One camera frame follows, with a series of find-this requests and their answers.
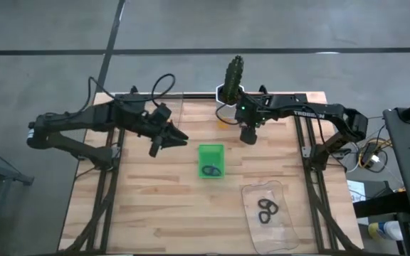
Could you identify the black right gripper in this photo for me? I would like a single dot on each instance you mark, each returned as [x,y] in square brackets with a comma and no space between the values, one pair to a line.
[251,113]

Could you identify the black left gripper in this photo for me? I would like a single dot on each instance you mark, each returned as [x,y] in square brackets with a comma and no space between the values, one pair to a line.
[144,121]

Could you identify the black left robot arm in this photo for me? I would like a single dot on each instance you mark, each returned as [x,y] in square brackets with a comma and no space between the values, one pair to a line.
[84,117]

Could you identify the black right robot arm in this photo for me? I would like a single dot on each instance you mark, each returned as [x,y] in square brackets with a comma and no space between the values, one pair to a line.
[297,106]

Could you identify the green plastic basket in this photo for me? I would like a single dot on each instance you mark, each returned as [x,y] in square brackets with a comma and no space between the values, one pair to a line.
[212,153]

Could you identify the green cactus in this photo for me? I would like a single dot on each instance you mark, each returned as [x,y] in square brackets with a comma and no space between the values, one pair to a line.
[233,78]

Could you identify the white paper sheet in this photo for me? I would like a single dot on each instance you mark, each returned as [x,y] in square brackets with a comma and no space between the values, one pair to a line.
[355,193]

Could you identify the white power adapter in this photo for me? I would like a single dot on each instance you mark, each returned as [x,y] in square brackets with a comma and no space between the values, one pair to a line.
[375,158]

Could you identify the grey metal stand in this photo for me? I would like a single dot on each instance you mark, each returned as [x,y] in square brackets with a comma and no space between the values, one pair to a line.
[9,174]

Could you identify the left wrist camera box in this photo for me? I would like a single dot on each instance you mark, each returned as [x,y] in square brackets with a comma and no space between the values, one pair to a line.
[162,112]

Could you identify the black metal table frame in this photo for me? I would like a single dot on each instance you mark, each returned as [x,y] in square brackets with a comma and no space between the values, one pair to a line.
[198,96]

